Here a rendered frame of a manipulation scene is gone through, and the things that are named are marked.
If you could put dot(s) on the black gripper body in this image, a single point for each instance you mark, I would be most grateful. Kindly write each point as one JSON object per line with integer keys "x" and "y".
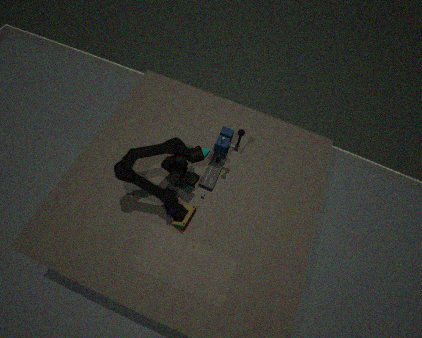
{"x": 191, "y": 178}

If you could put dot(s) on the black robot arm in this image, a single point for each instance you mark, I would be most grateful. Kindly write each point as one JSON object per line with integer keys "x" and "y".
{"x": 123, "y": 171}

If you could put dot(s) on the blue arbor press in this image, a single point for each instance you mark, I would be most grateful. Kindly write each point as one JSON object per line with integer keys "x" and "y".
{"x": 221, "y": 148}

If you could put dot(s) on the teal rectangular block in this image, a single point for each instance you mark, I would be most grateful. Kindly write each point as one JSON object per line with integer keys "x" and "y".
{"x": 205, "y": 151}

